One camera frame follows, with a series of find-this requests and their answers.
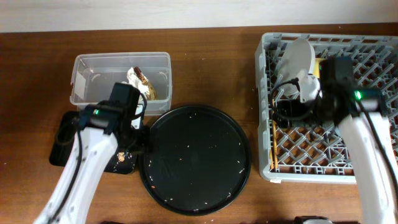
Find wooden chopstick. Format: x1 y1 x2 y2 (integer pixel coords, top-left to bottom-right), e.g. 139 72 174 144
272 118 279 171
272 121 279 172

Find food scraps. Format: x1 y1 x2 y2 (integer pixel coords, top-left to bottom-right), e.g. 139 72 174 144
118 152 125 162

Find brown snack wrapper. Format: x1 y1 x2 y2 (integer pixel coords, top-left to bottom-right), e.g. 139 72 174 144
133 67 157 100

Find yellow bowl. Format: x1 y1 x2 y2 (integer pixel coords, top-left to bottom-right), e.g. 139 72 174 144
313 58 323 78

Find grey plate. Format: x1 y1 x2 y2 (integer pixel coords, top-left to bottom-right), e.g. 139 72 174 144
275 39 315 96

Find white tissue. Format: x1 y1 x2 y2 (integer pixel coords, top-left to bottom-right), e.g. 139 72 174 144
127 67 149 93

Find round black tray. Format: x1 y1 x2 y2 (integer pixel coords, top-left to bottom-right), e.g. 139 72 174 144
139 105 252 216

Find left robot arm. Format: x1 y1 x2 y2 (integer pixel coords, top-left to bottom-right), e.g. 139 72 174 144
35 83 149 223

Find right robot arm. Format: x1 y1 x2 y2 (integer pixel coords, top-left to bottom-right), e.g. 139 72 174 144
269 57 397 223

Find grey dishwasher rack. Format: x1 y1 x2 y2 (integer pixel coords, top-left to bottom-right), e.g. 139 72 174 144
255 32 397 184

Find black rectangular tray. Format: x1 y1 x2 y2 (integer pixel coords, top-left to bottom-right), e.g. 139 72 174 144
49 111 138 174

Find clear plastic bin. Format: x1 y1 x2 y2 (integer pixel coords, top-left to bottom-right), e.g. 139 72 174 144
70 52 172 116

